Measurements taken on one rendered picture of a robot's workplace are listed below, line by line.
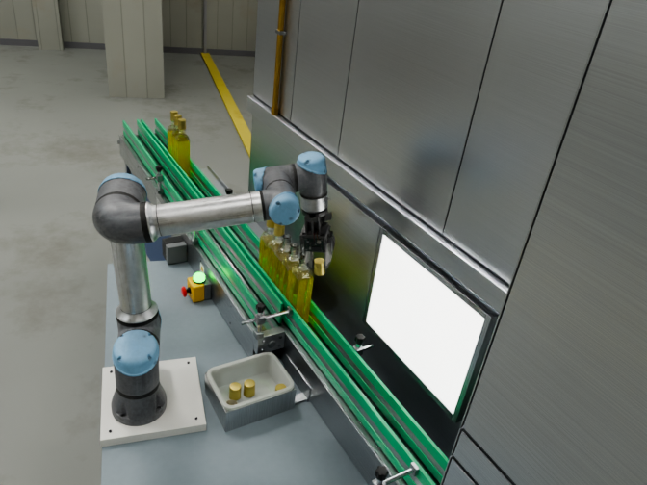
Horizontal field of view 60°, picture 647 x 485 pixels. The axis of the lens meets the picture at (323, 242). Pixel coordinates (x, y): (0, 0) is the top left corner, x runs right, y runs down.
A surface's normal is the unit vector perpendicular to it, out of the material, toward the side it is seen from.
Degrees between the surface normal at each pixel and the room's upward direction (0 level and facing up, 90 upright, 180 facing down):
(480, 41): 90
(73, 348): 0
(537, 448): 90
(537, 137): 90
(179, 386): 0
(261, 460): 0
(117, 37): 90
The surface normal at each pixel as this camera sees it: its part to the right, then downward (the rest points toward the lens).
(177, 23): 0.29, 0.52
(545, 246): -0.86, 0.17
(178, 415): 0.11, -0.85
